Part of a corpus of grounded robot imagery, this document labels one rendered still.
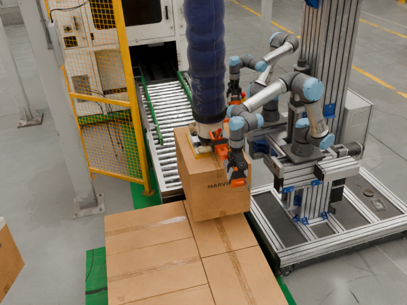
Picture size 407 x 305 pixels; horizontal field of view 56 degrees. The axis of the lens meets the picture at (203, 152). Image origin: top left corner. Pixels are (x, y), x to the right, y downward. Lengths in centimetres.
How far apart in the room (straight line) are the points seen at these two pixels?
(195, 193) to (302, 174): 74
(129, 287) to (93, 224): 139
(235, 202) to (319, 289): 100
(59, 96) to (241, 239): 183
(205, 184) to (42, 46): 162
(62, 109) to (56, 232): 116
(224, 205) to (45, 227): 193
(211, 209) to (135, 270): 62
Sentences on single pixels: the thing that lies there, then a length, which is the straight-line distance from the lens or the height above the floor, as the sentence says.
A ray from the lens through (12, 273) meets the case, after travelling 266.
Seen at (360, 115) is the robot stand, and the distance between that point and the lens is 289.
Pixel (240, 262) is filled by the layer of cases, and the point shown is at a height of 54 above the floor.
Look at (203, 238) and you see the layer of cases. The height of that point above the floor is 54.
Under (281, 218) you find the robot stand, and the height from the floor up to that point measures 21.
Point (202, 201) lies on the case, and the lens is 252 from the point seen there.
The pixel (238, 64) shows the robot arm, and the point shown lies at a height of 151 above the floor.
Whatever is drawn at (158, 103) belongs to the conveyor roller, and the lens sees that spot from 447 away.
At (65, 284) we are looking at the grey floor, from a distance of 339.
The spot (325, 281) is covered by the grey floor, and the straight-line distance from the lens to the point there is 323.
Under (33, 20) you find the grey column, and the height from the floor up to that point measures 181.
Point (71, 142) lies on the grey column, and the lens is 353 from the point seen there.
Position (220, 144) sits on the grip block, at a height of 123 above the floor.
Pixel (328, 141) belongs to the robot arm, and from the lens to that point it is 245.
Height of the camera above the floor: 249
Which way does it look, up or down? 34 degrees down
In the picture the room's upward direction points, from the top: 4 degrees counter-clockwise
